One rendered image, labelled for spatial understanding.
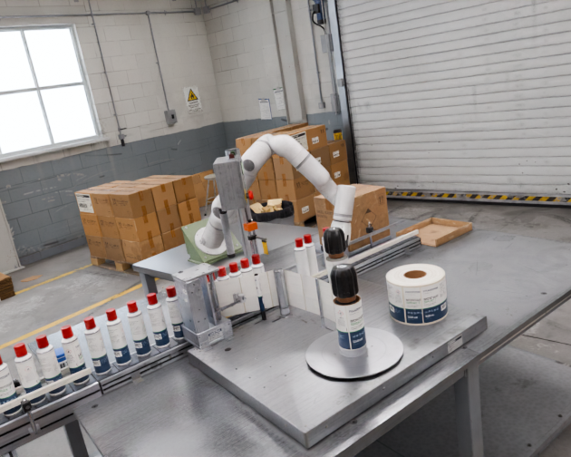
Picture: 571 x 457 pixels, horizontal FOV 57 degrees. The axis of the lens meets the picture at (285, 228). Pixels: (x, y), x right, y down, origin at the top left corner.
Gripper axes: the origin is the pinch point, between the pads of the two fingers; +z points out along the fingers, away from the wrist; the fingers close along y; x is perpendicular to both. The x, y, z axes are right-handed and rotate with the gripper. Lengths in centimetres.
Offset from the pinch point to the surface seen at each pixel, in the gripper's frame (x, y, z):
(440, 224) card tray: 81, -7, -18
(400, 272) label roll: -18, 52, -2
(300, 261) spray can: -22.9, 2.0, 3.3
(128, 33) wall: 96, -588, -221
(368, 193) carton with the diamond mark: 31.6, -16.7, -29.7
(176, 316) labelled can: -78, 2, 25
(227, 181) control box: -61, -2, -26
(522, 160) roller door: 375, -131, -89
